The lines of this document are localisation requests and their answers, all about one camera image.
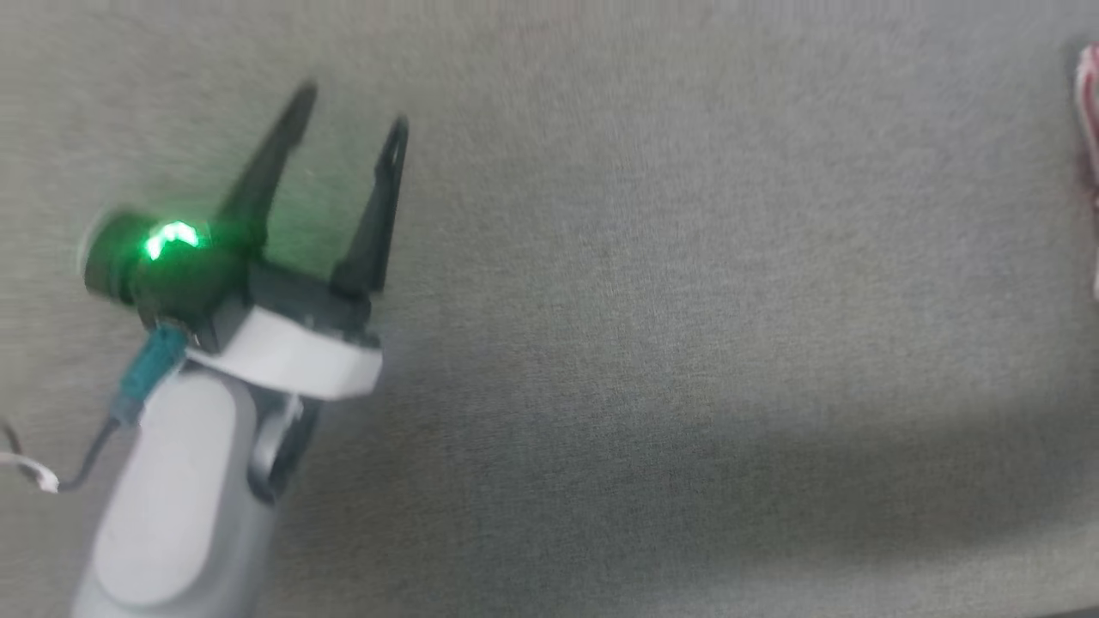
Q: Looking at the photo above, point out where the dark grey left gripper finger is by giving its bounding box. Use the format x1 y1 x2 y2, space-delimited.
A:
330 115 410 299
213 80 319 254

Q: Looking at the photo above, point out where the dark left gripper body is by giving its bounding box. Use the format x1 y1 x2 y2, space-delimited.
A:
219 257 380 354

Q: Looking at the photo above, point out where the red shirt with white sleeves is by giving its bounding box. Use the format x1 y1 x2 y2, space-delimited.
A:
1073 41 1099 301

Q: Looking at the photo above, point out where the teal camera cable connector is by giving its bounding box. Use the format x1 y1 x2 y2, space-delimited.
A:
110 324 188 427

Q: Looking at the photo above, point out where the thin black camera cable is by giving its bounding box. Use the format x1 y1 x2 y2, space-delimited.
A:
0 416 121 495

